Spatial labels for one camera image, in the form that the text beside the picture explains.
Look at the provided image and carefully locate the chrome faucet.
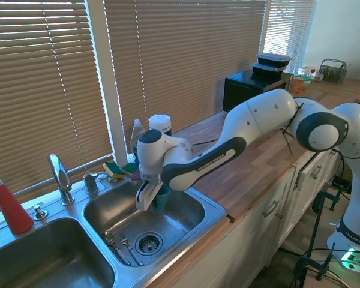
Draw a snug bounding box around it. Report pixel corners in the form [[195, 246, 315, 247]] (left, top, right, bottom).
[[47, 153, 76, 206]]

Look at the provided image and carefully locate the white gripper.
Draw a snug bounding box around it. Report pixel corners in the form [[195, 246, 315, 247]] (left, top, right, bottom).
[[134, 176, 163, 212]]

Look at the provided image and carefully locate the clear dish soap bottle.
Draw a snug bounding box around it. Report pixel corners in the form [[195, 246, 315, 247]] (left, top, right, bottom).
[[130, 118, 146, 164]]

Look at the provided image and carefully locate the chrome soap dispenser pump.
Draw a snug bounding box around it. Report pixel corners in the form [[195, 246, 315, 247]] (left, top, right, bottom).
[[83, 171, 109, 194]]

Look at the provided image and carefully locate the chrome sink sprayer knob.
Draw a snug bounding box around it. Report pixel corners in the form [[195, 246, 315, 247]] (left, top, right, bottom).
[[32, 204, 49, 221]]

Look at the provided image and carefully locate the yellow green sponge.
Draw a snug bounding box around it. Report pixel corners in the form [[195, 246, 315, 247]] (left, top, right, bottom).
[[121, 162, 140, 178], [102, 161, 125, 180]]

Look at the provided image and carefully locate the clear tub with green lid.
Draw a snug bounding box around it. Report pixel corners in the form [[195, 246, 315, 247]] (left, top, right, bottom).
[[298, 66, 316, 82]]

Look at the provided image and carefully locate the black microwave oven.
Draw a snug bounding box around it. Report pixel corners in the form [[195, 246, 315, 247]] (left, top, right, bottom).
[[222, 70, 295, 113]]

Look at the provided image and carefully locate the blue plastic mug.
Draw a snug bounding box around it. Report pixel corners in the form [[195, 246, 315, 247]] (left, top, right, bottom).
[[152, 185, 171, 212]]

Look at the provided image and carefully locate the wide tan window blind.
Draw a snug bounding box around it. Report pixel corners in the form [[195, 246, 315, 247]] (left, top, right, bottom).
[[103, 0, 268, 154]]

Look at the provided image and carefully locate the orange carton box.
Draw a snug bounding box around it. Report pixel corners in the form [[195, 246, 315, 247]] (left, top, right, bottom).
[[290, 76, 307, 94]]

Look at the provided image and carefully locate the black takeout food container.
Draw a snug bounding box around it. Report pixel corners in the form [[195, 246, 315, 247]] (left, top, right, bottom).
[[251, 62, 286, 80], [256, 52, 292, 68]]

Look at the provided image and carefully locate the metal spoon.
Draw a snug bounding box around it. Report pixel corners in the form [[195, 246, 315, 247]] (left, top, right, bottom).
[[103, 230, 133, 268]]

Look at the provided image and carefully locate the black C-clamp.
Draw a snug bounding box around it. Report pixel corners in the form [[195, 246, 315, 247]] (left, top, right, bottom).
[[293, 242, 337, 288], [307, 190, 350, 253]]

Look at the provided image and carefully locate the metal fork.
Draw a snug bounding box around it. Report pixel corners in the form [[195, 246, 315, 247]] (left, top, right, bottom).
[[118, 234, 145, 268]]

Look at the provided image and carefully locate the tan window blind over sink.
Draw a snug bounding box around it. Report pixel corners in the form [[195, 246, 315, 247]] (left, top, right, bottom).
[[0, 0, 115, 215]]

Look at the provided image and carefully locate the stainless steel double sink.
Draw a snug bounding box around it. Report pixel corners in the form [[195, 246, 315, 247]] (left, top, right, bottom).
[[0, 176, 229, 288]]

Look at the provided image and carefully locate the white kitchen cabinet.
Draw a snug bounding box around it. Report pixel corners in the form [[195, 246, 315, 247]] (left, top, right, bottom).
[[155, 146, 343, 288]]

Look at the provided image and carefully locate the Lysol wipes canister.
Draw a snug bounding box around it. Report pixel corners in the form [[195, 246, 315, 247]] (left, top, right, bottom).
[[147, 113, 173, 137]]

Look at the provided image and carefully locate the red spray bottle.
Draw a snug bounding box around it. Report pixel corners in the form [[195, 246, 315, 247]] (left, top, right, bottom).
[[0, 169, 35, 236]]

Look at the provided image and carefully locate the narrow tan window blind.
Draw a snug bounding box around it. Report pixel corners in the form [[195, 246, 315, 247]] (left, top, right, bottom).
[[263, 0, 316, 75]]

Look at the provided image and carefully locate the grey cutlery caddy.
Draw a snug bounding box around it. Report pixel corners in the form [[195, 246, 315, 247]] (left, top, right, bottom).
[[318, 58, 349, 85]]

